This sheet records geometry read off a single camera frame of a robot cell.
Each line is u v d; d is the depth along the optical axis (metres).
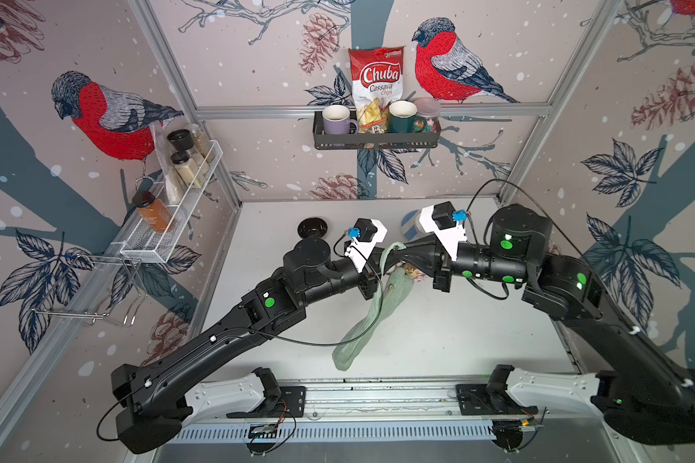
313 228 1.07
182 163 0.75
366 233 0.44
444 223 0.41
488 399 0.66
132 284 0.71
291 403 0.73
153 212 0.66
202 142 0.85
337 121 0.81
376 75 0.78
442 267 0.42
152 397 0.38
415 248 0.49
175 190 0.70
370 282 0.47
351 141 0.88
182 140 0.78
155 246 0.63
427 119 0.84
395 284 0.58
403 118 0.80
